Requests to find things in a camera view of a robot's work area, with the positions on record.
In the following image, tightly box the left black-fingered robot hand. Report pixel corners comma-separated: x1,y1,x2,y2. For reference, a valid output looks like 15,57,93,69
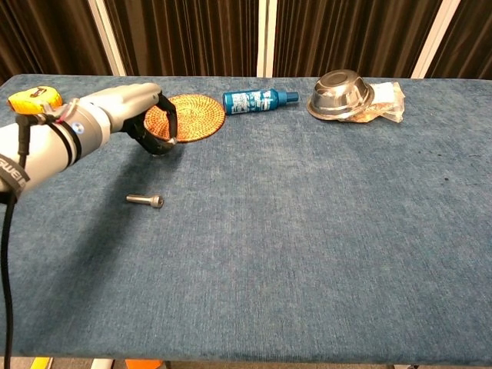
78,82,179,156

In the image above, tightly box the small silver screw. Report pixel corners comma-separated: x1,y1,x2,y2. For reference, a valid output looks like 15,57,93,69
125,193,165,209

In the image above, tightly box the round woven orange coaster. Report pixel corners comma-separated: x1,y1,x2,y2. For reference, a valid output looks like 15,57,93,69
144,93,227,145

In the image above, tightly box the dark brown pleated curtain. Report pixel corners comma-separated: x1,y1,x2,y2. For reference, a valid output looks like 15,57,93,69
103,0,261,78
0,0,113,84
428,0,492,81
272,0,444,79

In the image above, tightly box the yellow tape measure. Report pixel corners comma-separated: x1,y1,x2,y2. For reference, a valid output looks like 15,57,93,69
7,86,64,116

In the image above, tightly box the blue spray bottle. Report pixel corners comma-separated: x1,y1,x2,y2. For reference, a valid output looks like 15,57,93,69
222,87,301,117

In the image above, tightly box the stainless steel bowl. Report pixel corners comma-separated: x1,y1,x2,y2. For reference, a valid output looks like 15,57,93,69
306,68,376,121

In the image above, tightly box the blue table cloth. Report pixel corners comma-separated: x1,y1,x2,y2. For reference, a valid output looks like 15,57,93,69
0,73,492,364

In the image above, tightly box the clear plastic bag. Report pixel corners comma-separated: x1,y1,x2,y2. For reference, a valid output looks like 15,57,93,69
345,80,407,125

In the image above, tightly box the white aluminium frame post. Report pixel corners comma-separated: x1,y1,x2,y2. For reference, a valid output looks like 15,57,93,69
256,0,278,78
87,0,128,77
410,0,462,80

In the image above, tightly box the black sleeved arm cable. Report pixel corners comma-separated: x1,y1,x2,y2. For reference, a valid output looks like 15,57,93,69
0,114,32,369

